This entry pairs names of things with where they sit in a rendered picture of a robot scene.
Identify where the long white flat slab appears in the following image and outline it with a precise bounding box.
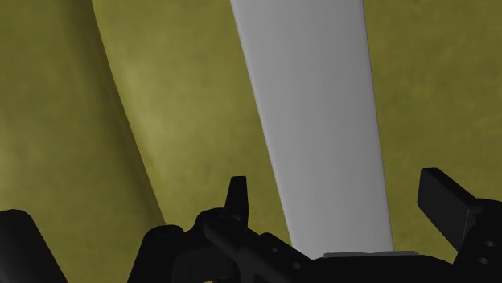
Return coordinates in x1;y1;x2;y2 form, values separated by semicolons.
228;0;395;260

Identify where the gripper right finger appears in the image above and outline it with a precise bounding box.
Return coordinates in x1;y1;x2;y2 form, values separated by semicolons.
417;167;502;283

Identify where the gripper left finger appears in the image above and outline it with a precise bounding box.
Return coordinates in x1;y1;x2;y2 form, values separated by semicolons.
127;175;315;283

